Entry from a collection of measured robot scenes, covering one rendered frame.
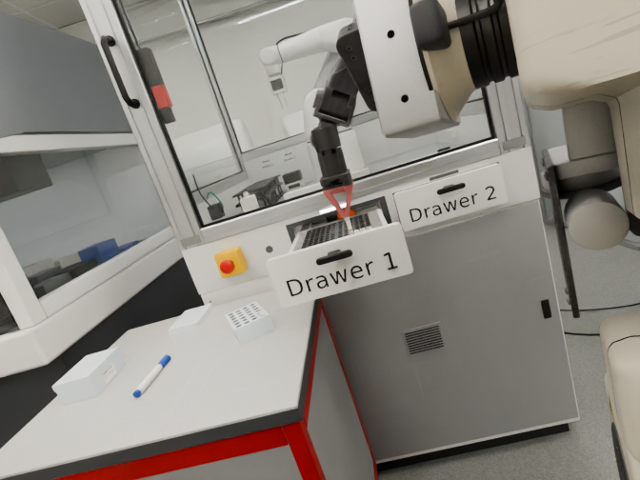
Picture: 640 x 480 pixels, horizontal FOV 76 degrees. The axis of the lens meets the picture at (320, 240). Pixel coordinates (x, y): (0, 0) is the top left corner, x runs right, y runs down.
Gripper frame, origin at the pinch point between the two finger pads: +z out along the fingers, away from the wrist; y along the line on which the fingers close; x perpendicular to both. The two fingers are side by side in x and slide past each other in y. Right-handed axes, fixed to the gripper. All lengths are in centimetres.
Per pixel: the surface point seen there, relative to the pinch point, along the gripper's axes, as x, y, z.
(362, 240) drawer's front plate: 2.8, 11.0, 4.1
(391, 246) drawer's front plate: 8.3, 10.9, 6.7
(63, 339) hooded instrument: -83, -4, 17
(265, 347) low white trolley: -22.0, 15.3, 20.8
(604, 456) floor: 57, -15, 93
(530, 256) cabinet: 47, -24, 29
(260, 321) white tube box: -23.7, 8.6, 17.8
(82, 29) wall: -215, -314, -167
